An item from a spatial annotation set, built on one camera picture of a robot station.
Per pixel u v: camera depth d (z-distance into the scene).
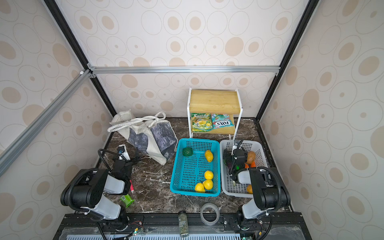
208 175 0.85
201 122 0.92
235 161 0.71
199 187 0.81
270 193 0.45
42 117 0.63
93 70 0.90
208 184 0.82
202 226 0.73
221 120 0.94
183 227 0.70
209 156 0.92
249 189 0.81
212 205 0.76
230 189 0.85
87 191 0.45
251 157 0.88
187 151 0.94
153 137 0.81
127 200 0.79
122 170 0.69
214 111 0.80
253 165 0.92
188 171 0.92
